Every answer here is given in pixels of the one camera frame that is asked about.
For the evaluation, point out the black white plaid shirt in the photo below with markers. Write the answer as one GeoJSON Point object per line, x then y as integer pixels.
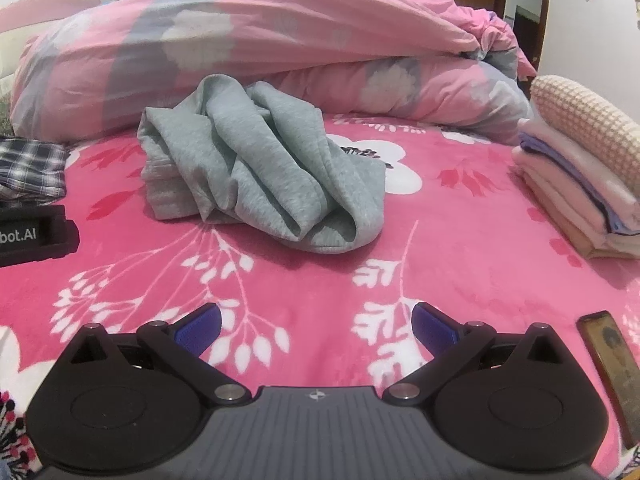
{"type": "Point", "coordinates": [30, 165]}

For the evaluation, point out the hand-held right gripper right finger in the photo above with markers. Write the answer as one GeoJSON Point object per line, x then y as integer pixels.
{"type": "Point", "coordinates": [435, 332]}

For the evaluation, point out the smartphone with patterned case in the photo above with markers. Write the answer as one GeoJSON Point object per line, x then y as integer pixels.
{"type": "Point", "coordinates": [607, 355]}

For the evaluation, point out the folded white garment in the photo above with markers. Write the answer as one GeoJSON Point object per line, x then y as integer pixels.
{"type": "Point", "coordinates": [570, 152]}

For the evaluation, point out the pink and white headboard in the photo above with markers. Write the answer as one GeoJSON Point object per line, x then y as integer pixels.
{"type": "Point", "coordinates": [45, 7]}

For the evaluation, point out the pink floral fleece blanket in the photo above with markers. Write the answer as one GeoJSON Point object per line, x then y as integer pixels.
{"type": "Point", "coordinates": [450, 240]}

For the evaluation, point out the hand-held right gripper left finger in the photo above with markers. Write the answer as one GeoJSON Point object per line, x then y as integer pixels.
{"type": "Point", "coordinates": [200, 332]}

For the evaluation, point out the beige waffle knit sweater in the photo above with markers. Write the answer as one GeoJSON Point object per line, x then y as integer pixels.
{"type": "Point", "coordinates": [590, 125]}

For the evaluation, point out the folded purple garment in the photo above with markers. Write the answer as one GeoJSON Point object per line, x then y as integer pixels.
{"type": "Point", "coordinates": [537, 144]}

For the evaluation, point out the pink floral duvet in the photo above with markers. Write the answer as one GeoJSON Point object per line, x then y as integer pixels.
{"type": "Point", "coordinates": [300, 35]}

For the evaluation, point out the folded tan garment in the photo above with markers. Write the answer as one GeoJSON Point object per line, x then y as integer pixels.
{"type": "Point", "coordinates": [575, 232]}

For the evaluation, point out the grey sweatshirt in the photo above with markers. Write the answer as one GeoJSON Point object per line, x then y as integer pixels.
{"type": "Point", "coordinates": [240, 160]}

